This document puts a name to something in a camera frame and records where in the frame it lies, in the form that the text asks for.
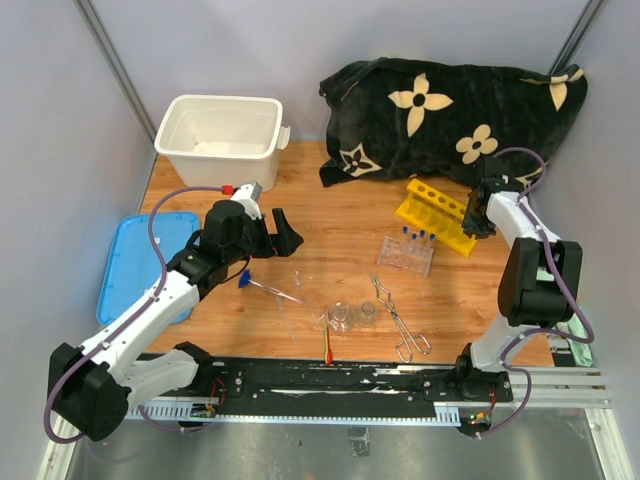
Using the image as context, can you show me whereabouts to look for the metal crucible tongs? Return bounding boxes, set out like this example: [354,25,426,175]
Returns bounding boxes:
[371,273,432,364]

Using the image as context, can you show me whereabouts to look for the small glass beaker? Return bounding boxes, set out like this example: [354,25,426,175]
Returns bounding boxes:
[357,301,377,328]

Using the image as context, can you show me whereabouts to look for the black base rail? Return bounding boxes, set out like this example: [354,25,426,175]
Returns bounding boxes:
[160,357,513,420]

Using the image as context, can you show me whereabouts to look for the black floral blanket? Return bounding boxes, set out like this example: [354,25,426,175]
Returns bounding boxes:
[319,57,588,188]

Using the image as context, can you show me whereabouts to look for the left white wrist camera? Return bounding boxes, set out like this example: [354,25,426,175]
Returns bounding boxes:
[231,182,262,220]

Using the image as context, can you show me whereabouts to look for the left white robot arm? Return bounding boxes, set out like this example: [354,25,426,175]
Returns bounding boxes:
[44,200,303,443]

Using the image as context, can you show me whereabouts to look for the white plastic bin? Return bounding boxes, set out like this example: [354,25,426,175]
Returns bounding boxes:
[154,95,291,191]

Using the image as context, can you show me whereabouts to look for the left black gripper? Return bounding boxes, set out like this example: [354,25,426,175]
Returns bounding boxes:
[225,207,303,264]

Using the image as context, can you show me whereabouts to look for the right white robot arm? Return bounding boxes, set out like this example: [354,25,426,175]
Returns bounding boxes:
[452,156,583,400]

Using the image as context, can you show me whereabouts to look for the clear plastic pipette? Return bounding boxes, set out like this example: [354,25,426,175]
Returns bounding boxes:
[275,296,297,344]

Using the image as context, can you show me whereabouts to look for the clear plastic tube rack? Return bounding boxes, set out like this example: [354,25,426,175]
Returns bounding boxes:
[377,236,434,278]

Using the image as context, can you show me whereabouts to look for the green cartoon cloth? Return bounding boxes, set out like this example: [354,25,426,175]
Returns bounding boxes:
[556,313,594,368]

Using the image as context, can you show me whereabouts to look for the yellow test tube rack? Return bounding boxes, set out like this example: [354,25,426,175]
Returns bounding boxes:
[395,179,477,258]

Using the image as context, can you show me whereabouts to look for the blue plastic lid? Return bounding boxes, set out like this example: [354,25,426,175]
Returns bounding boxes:
[96,211,200,327]

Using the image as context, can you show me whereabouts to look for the glass conical flask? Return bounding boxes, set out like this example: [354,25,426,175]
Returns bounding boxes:
[324,301,357,334]

